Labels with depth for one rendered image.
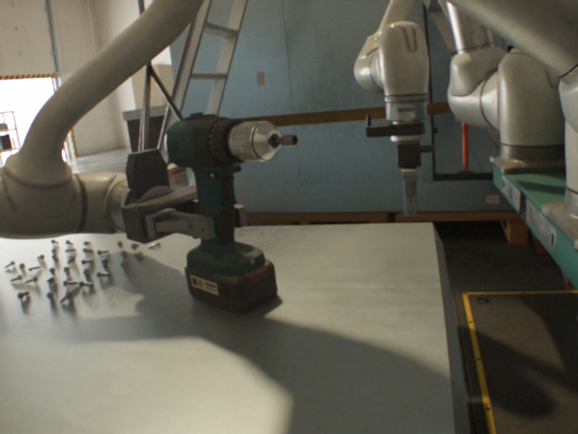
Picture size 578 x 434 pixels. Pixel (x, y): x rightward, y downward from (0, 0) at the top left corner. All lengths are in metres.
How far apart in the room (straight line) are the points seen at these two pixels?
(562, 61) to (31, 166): 0.64
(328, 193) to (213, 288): 2.17
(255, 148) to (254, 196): 2.40
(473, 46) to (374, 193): 1.58
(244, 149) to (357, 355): 0.24
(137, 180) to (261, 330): 0.29
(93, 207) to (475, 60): 0.93
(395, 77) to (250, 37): 1.91
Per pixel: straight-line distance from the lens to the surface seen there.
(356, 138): 2.57
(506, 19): 0.39
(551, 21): 0.38
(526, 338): 1.10
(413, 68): 0.92
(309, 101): 2.62
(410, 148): 0.91
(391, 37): 0.93
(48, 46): 13.22
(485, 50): 1.19
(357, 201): 2.64
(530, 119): 1.02
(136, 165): 0.65
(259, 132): 0.45
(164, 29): 0.65
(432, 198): 2.60
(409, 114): 0.92
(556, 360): 1.04
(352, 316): 0.50
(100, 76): 0.64
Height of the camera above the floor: 0.89
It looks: 16 degrees down
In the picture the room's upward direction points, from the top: 6 degrees counter-clockwise
